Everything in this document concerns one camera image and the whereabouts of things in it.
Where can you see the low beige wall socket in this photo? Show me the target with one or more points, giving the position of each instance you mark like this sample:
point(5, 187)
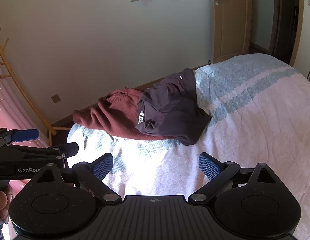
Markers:
point(55, 98)

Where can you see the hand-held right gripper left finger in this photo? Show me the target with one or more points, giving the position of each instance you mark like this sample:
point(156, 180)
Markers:
point(103, 166)

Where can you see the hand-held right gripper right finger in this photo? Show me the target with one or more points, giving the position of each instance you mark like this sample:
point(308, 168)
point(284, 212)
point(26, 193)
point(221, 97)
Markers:
point(208, 166)

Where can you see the rust red knitted sweater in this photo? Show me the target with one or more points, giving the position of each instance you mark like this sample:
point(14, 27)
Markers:
point(115, 115)

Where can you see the wooden coat rack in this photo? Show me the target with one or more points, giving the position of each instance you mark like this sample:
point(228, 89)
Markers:
point(48, 130)

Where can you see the pink curtain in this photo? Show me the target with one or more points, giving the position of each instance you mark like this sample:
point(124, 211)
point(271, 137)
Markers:
point(12, 115)

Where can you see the dark wooden door frame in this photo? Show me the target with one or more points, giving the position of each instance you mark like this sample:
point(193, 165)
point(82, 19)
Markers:
point(285, 17)

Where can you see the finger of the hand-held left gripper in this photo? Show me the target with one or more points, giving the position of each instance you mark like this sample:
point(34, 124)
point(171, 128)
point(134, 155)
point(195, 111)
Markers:
point(26, 135)
point(70, 149)

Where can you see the person's left hand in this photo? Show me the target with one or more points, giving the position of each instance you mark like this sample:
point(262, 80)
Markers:
point(1, 201)

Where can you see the pink and grey woven blanket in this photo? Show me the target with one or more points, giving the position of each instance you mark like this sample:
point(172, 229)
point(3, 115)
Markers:
point(245, 130)

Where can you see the light wooden door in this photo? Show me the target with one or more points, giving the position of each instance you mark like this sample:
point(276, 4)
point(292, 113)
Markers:
point(230, 25)

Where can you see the dark shirt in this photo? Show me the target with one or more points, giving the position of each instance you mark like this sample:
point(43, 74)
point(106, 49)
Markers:
point(170, 105)

